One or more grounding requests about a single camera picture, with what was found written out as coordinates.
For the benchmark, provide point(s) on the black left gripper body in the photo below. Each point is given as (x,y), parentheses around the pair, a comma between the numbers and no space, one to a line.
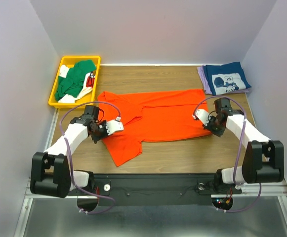
(100,132)

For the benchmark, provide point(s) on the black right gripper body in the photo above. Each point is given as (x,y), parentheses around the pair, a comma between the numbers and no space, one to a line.
(213,126)

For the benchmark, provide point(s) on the orange t shirt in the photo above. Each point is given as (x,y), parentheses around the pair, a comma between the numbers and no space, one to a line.
(162,116)

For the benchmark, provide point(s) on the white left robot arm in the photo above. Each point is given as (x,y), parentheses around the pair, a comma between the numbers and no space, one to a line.
(51,170)

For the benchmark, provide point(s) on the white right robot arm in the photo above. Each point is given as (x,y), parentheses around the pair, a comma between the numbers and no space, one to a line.
(264,158)

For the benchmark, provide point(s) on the white printed t shirt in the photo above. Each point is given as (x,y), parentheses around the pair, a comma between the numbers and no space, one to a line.
(88,85)

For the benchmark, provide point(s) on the folded navy printed t shirt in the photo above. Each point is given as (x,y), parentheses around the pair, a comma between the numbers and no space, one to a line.
(225,78)

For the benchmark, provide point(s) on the green t shirt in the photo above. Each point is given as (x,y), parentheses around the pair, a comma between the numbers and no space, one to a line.
(70,80)

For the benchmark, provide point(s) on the folded lavender t shirt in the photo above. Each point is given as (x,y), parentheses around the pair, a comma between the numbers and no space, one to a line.
(206,87)

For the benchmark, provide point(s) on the yellow plastic bin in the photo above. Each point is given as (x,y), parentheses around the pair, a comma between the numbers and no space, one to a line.
(70,61)

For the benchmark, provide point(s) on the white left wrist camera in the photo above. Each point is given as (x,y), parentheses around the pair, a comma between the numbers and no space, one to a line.
(114,126)

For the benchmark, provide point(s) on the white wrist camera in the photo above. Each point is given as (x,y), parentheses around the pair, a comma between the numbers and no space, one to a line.
(114,126)
(202,115)

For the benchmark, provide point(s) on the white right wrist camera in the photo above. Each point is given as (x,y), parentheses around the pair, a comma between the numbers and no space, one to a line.
(202,115)

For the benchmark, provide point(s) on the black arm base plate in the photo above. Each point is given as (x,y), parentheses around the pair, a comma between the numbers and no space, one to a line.
(158,189)

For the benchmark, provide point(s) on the aluminium frame rail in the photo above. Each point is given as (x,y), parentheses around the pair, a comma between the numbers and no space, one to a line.
(259,211)

